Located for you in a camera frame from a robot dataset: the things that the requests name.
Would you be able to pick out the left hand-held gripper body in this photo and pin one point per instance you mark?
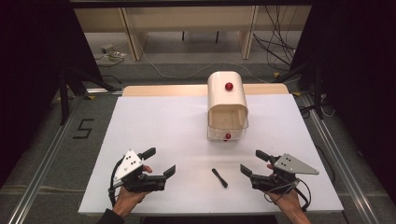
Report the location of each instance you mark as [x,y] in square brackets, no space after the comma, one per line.
[130,164]

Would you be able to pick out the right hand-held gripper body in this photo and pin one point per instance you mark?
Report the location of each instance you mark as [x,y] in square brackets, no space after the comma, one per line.
[291,165]

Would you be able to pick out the black pen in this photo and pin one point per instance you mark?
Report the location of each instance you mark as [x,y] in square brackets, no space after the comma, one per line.
[219,178]

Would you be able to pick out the cream box with red knobs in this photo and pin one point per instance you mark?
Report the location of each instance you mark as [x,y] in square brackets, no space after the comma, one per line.
[224,96]

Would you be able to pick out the person's left hand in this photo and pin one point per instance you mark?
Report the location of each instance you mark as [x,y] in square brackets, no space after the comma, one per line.
[127,199]

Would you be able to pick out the person's right hand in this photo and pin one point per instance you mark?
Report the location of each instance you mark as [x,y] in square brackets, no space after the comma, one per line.
[288,200]

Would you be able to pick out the black metal stand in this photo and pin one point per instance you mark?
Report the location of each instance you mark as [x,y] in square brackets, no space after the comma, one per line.
[317,93]
[65,93]

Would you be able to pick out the black curtain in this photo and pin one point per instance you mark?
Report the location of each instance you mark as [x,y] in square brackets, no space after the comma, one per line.
[28,77]
[361,77]

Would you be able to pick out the white power strip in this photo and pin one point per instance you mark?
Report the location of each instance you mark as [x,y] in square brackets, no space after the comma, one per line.
[106,48]

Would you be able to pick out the aluminium floor rail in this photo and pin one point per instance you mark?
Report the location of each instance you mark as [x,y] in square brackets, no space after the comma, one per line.
[342,174]
[40,174]

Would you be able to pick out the short aluminium rail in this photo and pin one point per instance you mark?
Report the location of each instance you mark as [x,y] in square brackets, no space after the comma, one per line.
[104,91]

